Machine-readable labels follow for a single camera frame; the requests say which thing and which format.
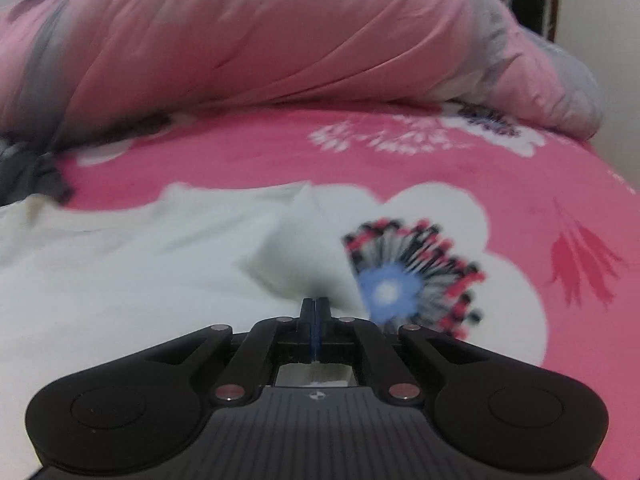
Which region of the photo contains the dark grey garment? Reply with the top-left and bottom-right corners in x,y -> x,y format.
0,140 -> 76,206

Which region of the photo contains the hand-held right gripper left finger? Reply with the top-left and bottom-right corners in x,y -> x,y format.
144,297 -> 316,406

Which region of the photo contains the white garment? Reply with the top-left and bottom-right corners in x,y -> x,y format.
0,180 -> 373,411

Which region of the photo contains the pink grey quilt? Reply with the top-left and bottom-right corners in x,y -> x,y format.
0,0 -> 603,141

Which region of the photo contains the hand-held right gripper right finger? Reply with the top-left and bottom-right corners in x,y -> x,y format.
315,297 -> 494,406

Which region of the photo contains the pink floral blanket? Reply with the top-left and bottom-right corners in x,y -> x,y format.
0,100 -> 640,480

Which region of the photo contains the dark brown door frame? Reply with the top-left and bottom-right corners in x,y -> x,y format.
492,0 -> 561,43

